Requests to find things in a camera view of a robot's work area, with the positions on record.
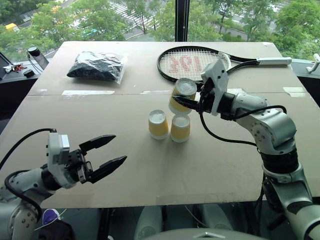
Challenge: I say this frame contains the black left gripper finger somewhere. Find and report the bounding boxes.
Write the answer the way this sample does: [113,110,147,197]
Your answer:
[88,155,129,185]
[79,134,117,157]

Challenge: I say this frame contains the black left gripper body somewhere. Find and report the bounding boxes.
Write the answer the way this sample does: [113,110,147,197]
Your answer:
[64,148,95,185]

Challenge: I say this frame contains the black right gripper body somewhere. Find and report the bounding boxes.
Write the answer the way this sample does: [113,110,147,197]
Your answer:
[195,77,217,114]

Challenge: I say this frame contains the yellow white paper cup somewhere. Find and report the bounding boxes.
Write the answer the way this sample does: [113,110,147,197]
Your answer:
[167,77,198,116]
[169,114,192,144]
[147,108,171,141]

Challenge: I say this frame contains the black white tennis racket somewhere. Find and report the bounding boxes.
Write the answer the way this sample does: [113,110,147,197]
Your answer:
[156,45,293,84]

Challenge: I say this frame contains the purple white shoe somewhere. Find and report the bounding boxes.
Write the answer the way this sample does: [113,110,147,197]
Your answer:
[41,208,61,226]

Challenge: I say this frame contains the grey rounded shape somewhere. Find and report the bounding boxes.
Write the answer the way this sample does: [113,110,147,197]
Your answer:
[199,203,236,231]
[133,205,164,240]

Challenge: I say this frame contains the clear bag of black items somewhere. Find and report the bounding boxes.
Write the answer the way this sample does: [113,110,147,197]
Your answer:
[66,50,129,85]

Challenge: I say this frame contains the black bottle with round cap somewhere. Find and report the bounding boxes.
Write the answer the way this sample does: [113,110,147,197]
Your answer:
[26,46,50,75]

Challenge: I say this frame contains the dark side table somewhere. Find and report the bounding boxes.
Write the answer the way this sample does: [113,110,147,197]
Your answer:
[0,51,55,111]

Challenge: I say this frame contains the red and white small items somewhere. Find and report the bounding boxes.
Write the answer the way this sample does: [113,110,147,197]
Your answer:
[2,63,27,74]

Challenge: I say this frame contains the grey rounded robot torso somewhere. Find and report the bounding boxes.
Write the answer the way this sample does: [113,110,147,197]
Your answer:
[146,226,270,240]

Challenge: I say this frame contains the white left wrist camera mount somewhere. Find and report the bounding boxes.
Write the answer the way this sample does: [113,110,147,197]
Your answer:
[46,132,77,189]

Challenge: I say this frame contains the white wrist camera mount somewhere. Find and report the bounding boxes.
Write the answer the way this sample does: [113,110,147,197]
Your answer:
[200,58,230,116]
[46,132,77,189]

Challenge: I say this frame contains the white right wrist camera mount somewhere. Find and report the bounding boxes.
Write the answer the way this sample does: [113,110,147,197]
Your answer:
[200,58,230,116]

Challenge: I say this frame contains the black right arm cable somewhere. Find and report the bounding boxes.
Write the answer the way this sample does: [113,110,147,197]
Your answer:
[198,104,288,149]

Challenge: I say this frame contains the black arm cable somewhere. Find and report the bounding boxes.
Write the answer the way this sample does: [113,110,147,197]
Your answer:
[198,104,288,149]
[0,128,57,219]

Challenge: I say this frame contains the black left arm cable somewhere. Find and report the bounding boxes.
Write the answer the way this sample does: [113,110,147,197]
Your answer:
[0,128,57,219]

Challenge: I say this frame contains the black window frame post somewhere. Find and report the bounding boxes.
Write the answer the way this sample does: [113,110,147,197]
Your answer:
[174,0,192,42]

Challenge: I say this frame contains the white bracket device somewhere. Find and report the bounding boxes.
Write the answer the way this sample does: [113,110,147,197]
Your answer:
[305,53,320,75]

